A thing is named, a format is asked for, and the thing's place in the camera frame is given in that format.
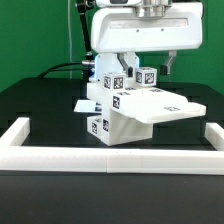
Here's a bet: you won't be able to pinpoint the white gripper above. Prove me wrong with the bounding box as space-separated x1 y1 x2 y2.
91 2 203 78

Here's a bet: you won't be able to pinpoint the white marker cube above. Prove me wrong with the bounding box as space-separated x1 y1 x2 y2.
103 73 125 91
135 67 157 87

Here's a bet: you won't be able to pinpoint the white chair back part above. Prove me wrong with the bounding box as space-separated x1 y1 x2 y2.
87 83 206 124

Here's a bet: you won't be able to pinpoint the white chair seat part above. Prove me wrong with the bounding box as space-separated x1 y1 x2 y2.
101 109 153 146

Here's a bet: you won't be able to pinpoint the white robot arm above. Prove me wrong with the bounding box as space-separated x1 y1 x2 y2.
76 0 204 81

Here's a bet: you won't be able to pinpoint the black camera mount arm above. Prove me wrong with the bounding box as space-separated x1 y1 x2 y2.
74 0 98 69

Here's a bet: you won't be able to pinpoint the white marker base plate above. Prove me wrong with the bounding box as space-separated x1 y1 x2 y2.
74 100 102 113

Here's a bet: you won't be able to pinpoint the black cables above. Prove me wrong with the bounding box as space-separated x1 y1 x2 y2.
37 61 91 79

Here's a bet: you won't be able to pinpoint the white vertical cable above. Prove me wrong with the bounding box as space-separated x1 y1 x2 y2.
67 0 74 80

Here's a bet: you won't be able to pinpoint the white U-shaped boundary frame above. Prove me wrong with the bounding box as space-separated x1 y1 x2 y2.
0 117 224 175

